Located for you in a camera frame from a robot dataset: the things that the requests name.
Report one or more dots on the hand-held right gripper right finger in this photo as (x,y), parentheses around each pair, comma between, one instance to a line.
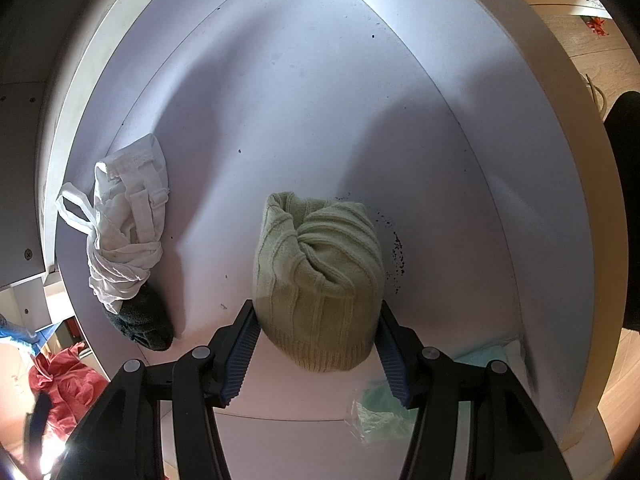
(395,360)

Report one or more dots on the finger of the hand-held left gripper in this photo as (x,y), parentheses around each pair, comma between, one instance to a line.
(37,420)

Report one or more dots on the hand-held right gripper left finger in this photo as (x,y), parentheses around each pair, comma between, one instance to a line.
(240,355)

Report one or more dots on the teal cloth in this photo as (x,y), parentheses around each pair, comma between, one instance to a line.
(380,410)

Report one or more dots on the black knit hat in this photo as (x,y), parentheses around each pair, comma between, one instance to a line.
(140,320)

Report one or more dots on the pale green knit hat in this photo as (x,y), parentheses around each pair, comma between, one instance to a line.
(315,280)

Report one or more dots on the white garment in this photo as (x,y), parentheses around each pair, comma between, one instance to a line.
(125,240)

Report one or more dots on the red cloth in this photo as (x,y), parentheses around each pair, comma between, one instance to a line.
(65,385)

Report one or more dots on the person's right leg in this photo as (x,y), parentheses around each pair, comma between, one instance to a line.
(627,185)

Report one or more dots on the small red ornament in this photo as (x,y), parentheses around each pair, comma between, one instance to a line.
(595,25)

